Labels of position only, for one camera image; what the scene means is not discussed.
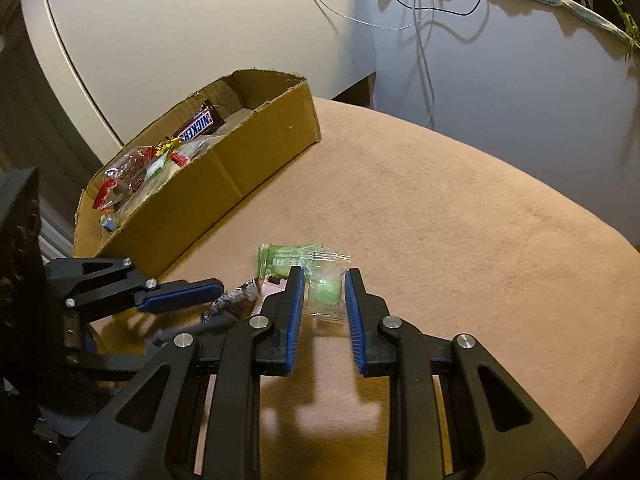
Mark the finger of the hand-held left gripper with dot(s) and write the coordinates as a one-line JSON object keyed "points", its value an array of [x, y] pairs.
{"points": [[180, 295], [200, 332]]}

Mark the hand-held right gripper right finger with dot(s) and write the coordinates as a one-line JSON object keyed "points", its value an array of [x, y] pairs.
{"points": [[354, 320]]}

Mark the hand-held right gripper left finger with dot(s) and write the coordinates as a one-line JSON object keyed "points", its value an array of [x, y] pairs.
{"points": [[295, 320]]}

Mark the clear green candy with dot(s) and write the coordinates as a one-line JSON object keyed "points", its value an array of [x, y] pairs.
{"points": [[324, 291]]}

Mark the black striped candy packet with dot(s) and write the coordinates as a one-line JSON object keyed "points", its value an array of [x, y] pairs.
{"points": [[235, 300]]}

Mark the white green snack packet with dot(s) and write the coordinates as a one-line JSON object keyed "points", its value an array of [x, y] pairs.
{"points": [[156, 167]]}

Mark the clear bag with chocolate cookie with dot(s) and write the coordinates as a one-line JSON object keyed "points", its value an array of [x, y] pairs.
{"points": [[132, 167]]}

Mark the small red candy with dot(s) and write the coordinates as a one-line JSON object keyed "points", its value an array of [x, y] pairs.
{"points": [[179, 158]]}

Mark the brown cardboard box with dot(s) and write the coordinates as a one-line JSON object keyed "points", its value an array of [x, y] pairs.
{"points": [[250, 160]]}

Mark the brown and blue chocolate bar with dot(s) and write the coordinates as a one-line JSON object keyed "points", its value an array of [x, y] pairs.
{"points": [[197, 125]]}

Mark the white cabinet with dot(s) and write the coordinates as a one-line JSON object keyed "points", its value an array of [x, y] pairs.
{"points": [[200, 20]]}

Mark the potted green plant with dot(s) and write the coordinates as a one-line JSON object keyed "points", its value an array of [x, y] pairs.
{"points": [[631, 30]]}

